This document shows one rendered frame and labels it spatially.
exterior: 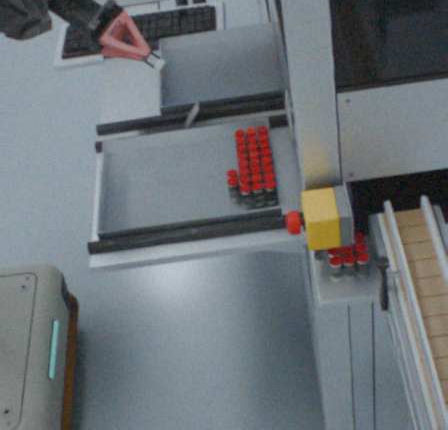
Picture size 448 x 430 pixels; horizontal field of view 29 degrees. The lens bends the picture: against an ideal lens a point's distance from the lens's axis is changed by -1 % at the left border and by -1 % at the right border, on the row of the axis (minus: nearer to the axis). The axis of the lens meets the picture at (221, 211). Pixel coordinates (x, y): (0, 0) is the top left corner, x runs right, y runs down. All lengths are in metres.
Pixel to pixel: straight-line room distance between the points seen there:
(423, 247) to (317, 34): 0.42
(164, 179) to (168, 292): 1.00
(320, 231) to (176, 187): 0.40
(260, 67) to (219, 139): 0.25
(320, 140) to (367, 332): 0.53
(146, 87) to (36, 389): 0.81
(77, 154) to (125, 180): 1.51
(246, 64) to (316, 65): 0.68
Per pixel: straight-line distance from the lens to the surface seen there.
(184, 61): 2.00
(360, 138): 1.39
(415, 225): 1.49
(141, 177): 1.72
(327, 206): 1.39
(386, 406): 2.02
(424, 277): 1.42
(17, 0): 1.44
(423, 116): 1.38
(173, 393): 2.45
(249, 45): 2.01
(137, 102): 1.91
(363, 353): 1.83
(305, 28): 1.24
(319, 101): 1.32
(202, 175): 1.69
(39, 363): 2.27
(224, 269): 2.69
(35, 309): 2.37
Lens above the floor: 2.02
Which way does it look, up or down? 45 degrees down
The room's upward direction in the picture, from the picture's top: 11 degrees counter-clockwise
